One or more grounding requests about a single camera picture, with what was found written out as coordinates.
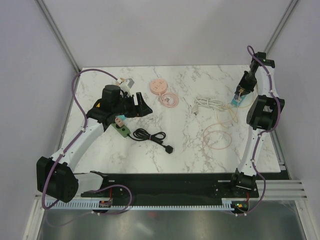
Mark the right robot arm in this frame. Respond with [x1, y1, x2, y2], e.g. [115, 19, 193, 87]
[229, 49, 285, 197]

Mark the teal power strip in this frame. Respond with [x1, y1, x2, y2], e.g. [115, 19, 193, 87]
[230, 95, 246, 107]

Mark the grey small cube adapter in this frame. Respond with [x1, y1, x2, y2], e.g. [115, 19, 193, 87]
[235, 92, 242, 100]

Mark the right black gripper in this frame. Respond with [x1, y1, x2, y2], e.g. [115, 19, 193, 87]
[235, 71, 257, 97]

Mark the white coiled cord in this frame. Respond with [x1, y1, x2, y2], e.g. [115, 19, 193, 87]
[190, 96, 237, 117]

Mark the teal plug adapter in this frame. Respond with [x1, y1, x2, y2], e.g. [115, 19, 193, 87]
[118, 115, 126, 121]

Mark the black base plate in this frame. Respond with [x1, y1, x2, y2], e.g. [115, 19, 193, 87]
[69, 171, 276, 207]

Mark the aluminium frame post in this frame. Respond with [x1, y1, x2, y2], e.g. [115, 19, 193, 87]
[34, 0, 82, 75]
[263, 0, 300, 56]

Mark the left aluminium frame post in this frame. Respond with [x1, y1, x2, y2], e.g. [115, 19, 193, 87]
[34, 0, 82, 75]

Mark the white slotted cable duct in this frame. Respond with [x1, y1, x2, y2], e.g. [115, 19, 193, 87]
[52, 198, 244, 211]

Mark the green power strip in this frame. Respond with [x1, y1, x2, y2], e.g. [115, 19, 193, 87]
[111, 123, 131, 138]

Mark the pink small plug adapter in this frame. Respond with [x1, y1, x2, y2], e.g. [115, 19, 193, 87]
[115, 117, 125, 128]

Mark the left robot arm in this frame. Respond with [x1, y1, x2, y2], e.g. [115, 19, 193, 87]
[36, 85, 153, 203]

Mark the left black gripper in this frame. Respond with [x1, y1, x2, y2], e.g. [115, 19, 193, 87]
[113, 92, 152, 118]

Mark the black coiled power cord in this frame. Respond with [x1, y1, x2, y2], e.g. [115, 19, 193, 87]
[127, 127, 174, 154]

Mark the right aluminium frame post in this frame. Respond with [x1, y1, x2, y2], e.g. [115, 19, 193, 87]
[263, 0, 300, 56]

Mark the pink round power strip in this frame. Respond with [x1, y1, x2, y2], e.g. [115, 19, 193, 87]
[149, 78, 168, 95]

